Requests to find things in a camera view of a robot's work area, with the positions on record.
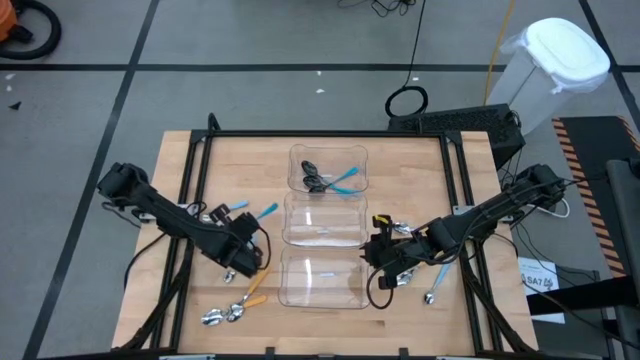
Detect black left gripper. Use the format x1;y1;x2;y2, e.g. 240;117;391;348
208;203;265;279

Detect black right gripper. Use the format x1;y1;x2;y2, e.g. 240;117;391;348
359;213;426;291

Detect silver spoon light-blue handle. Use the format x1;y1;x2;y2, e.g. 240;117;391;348
202;200;250;222
222;233;258;285
423;263;453;306

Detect clear plastic bin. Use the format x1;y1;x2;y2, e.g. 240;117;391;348
287;143;370;197
277;246;372;310
281;191;370;250

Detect black perforated computer case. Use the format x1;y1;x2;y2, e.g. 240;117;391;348
387;102;527;171

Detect white paper sign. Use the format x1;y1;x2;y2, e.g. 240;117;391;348
517;256;567;325

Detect black metal beam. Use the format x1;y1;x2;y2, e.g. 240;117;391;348
524;287;640;317

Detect black mat with striped edge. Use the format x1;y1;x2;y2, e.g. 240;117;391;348
551;114;640;281

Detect translucent trash can white lid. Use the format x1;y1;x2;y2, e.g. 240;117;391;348
486;17;612;136

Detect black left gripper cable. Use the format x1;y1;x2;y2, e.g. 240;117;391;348
256;226;273;271

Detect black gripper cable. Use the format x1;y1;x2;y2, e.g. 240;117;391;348
366;269;396;310
256;226;273;271

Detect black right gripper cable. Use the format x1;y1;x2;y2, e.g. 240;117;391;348
366;269;396;310

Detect black table frame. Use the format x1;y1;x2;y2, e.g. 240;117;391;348
114;112;540;360

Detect black hanging cable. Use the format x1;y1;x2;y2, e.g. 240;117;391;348
383;0;430;119

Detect white cable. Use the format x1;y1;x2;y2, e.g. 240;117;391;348
537;194;572;220

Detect yellow hanging cable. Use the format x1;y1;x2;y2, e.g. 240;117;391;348
481;0;517;106

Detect tangled black floor cables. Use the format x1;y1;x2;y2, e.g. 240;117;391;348
337;0;419;19

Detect black vacuum hose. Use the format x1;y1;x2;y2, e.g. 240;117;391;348
0;0;63;62

